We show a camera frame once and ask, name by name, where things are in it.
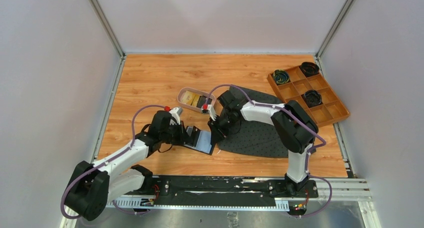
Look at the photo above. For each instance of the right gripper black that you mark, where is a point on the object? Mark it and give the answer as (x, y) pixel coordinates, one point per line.
(218, 133)

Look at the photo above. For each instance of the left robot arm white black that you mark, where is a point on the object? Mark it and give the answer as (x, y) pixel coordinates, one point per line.
(122, 160)

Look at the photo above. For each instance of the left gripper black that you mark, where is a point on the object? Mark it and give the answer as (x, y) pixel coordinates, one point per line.
(180, 130)

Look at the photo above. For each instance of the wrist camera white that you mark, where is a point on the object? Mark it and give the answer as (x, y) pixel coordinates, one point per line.
(176, 115)
(209, 108)

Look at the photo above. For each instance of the coiled black belt top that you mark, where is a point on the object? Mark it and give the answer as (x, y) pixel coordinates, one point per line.
(309, 69)

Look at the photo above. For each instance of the black leather card holder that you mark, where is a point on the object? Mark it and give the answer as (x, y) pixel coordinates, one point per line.
(203, 144)

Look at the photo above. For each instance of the pink oval tray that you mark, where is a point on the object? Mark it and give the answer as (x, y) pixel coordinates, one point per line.
(196, 91)

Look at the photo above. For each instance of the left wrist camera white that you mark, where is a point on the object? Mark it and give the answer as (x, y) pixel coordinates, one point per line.
(176, 115)

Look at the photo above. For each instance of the black credit card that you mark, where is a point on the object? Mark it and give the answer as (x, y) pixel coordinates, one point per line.
(193, 135)

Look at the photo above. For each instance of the aluminium frame rail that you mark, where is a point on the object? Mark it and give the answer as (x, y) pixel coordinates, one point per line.
(330, 190)

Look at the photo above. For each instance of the dark grey dotted cloth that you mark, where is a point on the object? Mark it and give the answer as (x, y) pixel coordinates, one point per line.
(254, 138)

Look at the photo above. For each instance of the coiled black belt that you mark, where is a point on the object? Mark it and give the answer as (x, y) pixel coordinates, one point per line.
(312, 98)
(309, 69)

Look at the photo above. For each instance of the coiled black belt middle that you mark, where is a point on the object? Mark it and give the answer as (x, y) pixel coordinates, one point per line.
(312, 98)

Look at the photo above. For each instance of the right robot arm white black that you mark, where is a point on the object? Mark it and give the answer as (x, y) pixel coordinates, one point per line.
(296, 130)

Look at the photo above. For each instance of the brown wooden compartment tray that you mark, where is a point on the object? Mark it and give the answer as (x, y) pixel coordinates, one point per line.
(307, 86)

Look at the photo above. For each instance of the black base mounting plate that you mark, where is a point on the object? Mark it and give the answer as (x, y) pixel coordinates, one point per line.
(223, 191)

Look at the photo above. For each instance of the gold credit card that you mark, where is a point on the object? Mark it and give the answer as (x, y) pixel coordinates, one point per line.
(187, 97)
(195, 100)

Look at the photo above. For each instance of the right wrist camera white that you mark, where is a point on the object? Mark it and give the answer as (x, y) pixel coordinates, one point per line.
(209, 108)

